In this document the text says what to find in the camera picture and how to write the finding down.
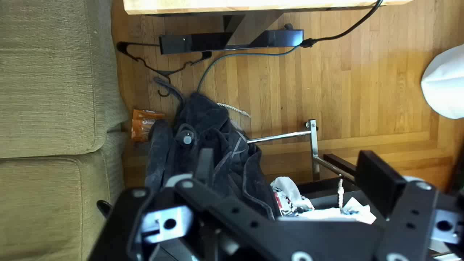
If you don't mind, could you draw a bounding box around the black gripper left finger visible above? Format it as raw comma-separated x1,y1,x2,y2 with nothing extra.
87,178,197,261

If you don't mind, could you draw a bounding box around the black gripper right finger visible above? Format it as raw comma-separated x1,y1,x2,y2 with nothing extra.
375,178,464,261

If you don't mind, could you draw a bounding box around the chrome clothes rack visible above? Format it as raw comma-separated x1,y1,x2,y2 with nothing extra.
245,118,359,184

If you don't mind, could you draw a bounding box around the metal bolt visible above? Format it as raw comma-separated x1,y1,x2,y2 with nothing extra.
336,177,346,215

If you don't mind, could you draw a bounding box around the orange snack packet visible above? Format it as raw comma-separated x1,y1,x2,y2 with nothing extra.
129,107,167,144

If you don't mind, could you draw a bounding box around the crumpled white paper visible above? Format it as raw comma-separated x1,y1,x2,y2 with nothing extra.
268,176,378,226

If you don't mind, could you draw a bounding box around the dark clothing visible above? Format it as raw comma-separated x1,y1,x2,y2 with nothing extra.
143,91,281,219

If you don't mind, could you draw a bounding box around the white bin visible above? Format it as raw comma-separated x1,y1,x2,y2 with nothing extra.
419,42,464,122

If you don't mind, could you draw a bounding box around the olive green sofa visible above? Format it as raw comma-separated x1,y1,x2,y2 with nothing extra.
0,0,130,261

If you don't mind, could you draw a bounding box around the black power strip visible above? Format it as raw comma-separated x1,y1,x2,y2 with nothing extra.
158,28,307,57

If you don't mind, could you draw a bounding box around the light wooden desk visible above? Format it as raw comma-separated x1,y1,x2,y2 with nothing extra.
122,0,413,49

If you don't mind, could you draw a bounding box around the black power cable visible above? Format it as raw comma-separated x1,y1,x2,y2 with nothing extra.
300,0,385,49

